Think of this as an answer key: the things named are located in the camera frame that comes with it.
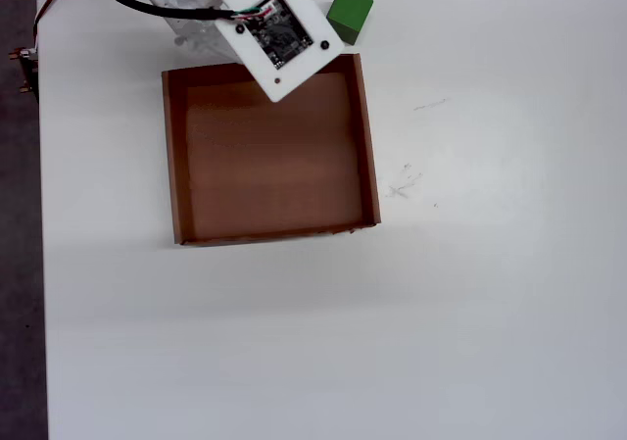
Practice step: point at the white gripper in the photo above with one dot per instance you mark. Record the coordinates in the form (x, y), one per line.
(192, 34)

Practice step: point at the green cube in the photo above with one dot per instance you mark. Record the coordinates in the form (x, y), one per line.
(349, 14)

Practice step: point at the brown cardboard box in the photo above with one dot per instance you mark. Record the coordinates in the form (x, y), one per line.
(274, 165)

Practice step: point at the black table clamp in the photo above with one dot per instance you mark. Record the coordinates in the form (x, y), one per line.
(27, 67)

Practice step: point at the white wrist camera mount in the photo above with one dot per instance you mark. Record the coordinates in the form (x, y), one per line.
(294, 67)

